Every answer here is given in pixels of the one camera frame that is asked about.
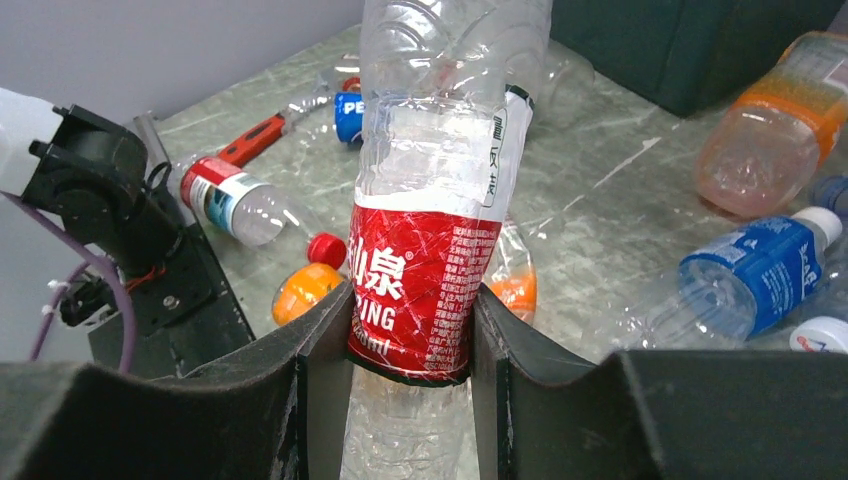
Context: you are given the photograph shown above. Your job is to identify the clear bottle red cap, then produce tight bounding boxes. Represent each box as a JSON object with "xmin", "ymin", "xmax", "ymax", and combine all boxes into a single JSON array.
[{"xmin": 167, "ymin": 154, "xmax": 347, "ymax": 269}]

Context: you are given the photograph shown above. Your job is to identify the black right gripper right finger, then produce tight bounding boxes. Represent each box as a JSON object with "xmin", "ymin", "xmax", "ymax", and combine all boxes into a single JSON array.
[{"xmin": 471, "ymin": 288, "xmax": 847, "ymax": 479}]

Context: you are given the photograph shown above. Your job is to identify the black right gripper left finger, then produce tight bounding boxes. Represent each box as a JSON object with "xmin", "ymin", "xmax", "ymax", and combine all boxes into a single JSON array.
[{"xmin": 1, "ymin": 283, "xmax": 355, "ymax": 479}]

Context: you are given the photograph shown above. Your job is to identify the tall orange drink bottle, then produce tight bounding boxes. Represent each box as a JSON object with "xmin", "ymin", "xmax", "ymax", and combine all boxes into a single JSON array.
[{"xmin": 693, "ymin": 31, "xmax": 847, "ymax": 218}]

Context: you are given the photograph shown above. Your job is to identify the clear bottle near bin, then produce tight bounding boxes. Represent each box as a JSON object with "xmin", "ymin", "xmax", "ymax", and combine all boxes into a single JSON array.
[{"xmin": 533, "ymin": 40, "xmax": 595, "ymax": 122}]

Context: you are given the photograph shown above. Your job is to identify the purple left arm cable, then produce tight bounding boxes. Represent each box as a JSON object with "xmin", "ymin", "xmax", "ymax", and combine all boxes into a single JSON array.
[{"xmin": 0, "ymin": 192, "xmax": 139, "ymax": 376}]

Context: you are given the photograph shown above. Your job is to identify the white cap clear bottle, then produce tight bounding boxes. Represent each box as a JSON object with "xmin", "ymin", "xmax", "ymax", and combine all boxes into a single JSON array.
[{"xmin": 747, "ymin": 315, "xmax": 847, "ymax": 355}]

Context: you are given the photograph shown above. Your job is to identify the dark green trash bin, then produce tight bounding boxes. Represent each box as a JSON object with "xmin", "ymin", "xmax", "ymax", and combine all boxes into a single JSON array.
[{"xmin": 550, "ymin": 0, "xmax": 843, "ymax": 117}]

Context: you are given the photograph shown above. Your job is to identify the small orange juice bottle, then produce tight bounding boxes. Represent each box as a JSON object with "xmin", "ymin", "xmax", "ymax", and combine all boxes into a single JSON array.
[{"xmin": 271, "ymin": 263, "xmax": 344, "ymax": 326}]

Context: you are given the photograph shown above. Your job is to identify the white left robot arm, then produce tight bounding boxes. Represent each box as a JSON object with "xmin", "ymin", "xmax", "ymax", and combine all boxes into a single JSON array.
[{"xmin": 1, "ymin": 89, "xmax": 182, "ymax": 277}]

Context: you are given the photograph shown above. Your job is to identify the blue label water bottle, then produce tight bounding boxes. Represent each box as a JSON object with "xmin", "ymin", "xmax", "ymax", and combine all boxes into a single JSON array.
[{"xmin": 582, "ymin": 206, "xmax": 843, "ymax": 356}]

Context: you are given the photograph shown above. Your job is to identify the pepsi bottle left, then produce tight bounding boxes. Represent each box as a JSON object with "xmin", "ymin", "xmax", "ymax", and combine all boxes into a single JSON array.
[{"xmin": 280, "ymin": 53, "xmax": 365, "ymax": 144}]

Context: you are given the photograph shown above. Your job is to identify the red label clear bottle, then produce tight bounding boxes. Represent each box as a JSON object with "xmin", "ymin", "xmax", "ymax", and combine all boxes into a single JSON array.
[{"xmin": 340, "ymin": 1, "xmax": 552, "ymax": 479}]

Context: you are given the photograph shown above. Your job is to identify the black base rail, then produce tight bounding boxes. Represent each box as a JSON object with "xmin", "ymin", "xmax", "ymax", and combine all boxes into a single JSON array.
[{"xmin": 130, "ymin": 223, "xmax": 255, "ymax": 379}]

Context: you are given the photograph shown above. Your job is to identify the crushed large orange bottle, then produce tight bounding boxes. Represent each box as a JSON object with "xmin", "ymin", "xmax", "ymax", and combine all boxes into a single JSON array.
[{"xmin": 484, "ymin": 215, "xmax": 538, "ymax": 326}]

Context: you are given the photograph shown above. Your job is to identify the red handled adjustable wrench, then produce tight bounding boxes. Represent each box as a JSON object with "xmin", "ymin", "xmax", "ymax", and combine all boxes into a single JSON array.
[{"xmin": 217, "ymin": 112, "xmax": 286, "ymax": 167}]

